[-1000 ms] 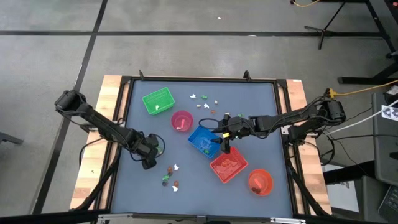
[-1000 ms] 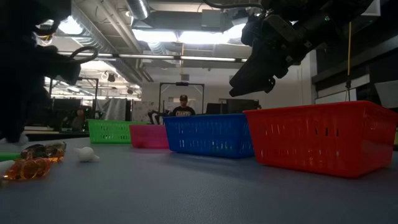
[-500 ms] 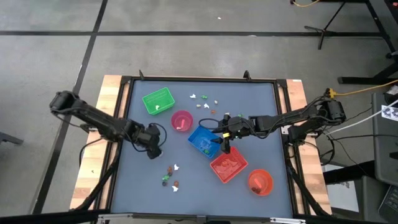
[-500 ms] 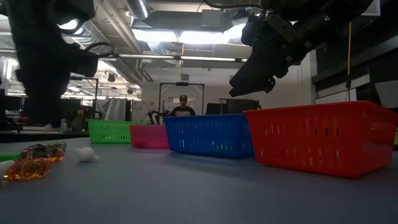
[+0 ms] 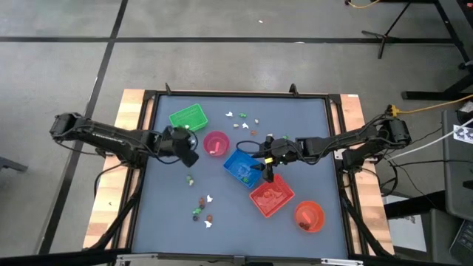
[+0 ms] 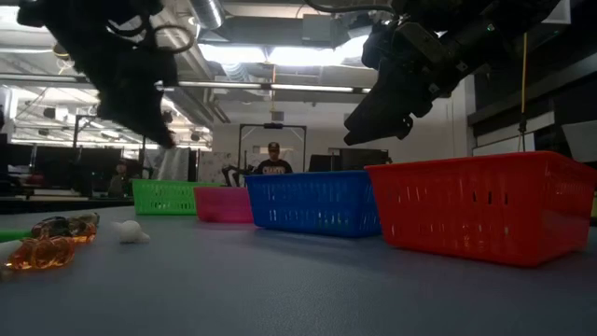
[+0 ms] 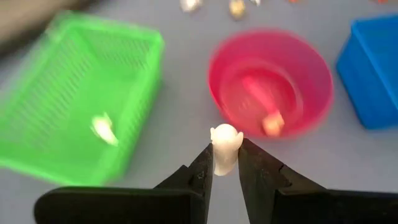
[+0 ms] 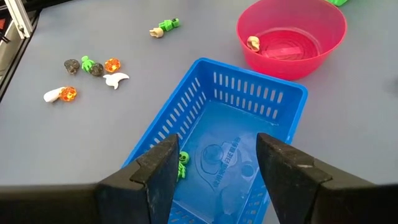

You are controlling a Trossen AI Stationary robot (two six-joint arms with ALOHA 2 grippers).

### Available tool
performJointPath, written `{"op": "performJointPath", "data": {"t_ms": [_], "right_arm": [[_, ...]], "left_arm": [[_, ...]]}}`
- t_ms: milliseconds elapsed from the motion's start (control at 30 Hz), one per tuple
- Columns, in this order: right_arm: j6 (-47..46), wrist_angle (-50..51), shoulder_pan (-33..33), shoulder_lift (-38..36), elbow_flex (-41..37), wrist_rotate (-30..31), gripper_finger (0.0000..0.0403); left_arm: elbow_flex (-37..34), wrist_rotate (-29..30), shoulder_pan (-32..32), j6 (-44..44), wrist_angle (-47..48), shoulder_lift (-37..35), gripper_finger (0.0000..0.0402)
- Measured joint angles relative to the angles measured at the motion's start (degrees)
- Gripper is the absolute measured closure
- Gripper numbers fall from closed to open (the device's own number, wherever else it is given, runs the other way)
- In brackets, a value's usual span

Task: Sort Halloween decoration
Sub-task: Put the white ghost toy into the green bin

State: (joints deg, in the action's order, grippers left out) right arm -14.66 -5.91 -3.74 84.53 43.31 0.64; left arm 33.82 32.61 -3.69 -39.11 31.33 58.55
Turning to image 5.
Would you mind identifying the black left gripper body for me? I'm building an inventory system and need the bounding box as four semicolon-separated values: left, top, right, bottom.
168;128;199;158

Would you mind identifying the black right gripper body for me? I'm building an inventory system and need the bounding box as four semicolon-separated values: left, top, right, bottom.
258;139;299;166

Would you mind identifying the blue plastic basket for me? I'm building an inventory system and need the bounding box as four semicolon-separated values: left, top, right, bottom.
222;148;267;190

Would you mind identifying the green plastic basket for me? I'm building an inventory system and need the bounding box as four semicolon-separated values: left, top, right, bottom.
169;103;209;138

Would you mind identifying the red plastic basket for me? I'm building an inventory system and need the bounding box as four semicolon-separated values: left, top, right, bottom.
249;174;296;219

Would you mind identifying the pink plastic bowl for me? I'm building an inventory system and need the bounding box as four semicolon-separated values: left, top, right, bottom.
203;130;231;158

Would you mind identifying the orange plastic bowl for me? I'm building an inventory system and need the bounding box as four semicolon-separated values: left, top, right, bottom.
294;200;326;233

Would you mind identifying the wooden table side board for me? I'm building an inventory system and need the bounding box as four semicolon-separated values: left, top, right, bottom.
83;88;147;250
338;93;395;256

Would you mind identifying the black bar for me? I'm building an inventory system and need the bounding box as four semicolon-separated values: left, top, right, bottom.
383;190;446;219

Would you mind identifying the black tripod stand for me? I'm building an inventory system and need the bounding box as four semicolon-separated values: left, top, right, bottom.
361;0;413;60

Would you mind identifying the black beam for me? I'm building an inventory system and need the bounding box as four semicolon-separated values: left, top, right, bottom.
0;249;130;266

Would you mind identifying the grey chair base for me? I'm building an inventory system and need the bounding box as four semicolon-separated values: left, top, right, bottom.
0;156;29;173

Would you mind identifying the grey cabinet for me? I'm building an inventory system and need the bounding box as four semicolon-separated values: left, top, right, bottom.
441;109;473;222

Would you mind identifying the white marker paper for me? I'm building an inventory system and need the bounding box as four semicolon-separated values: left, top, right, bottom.
453;124;473;145

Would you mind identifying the black keyboard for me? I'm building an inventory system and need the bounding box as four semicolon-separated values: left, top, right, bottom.
449;219;473;266

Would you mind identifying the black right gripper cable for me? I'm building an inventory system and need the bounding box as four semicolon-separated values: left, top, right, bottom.
235;139;269;159

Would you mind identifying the black table frame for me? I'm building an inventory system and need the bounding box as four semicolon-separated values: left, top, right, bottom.
125;88;356;260

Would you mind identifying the silver aluminium rail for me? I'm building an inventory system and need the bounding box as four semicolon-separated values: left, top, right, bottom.
115;253;365;266

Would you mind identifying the white cable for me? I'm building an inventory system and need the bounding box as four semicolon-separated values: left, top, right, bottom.
384;117;473;162

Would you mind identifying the yellow extension cord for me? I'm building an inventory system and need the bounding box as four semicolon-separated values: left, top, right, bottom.
386;94;473;117

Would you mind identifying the black desk leg frame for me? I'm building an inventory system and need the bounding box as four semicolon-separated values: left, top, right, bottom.
401;0;473;101

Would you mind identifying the yellow floor cable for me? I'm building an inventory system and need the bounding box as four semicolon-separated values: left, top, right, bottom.
345;0;381;10

